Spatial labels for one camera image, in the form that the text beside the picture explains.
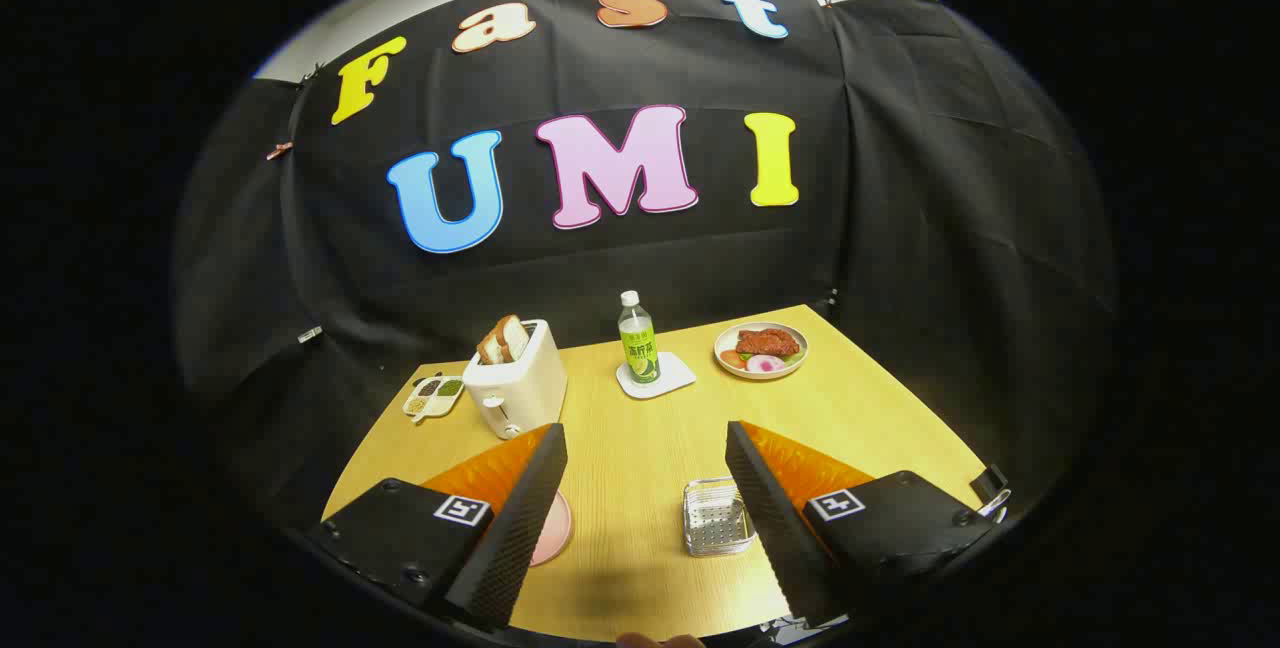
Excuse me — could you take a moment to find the white divided condiment dish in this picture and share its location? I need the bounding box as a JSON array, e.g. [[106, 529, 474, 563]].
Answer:
[[403, 375, 466, 423]]

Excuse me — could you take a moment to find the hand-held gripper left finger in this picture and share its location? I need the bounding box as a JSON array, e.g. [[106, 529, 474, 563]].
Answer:
[[305, 422, 569, 631]]

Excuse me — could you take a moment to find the green label drink bottle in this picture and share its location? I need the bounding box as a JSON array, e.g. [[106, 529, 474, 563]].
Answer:
[[617, 290, 661, 385]]

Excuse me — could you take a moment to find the pink plate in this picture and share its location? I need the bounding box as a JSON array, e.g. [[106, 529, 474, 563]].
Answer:
[[530, 490, 574, 567]]

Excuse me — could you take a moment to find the metal wire cutlery basket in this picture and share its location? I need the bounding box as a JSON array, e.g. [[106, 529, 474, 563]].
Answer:
[[683, 477, 756, 557]]

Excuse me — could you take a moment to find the white food plate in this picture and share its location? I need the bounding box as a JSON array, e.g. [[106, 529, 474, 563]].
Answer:
[[714, 322, 810, 381]]

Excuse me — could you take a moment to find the black table clamp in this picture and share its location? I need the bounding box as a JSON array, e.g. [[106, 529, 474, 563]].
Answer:
[[970, 465, 1012, 519]]

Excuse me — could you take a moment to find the brown meat piece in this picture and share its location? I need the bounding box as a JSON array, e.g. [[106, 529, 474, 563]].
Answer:
[[737, 328, 801, 359]]

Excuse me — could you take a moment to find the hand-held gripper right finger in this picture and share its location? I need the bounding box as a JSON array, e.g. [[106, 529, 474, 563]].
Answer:
[[725, 420, 1004, 627]]

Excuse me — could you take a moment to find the white square coaster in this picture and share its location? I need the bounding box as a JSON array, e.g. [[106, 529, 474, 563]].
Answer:
[[615, 352, 697, 400]]

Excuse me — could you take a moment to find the white toaster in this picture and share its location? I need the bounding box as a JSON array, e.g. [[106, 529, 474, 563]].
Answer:
[[462, 319, 569, 441]]

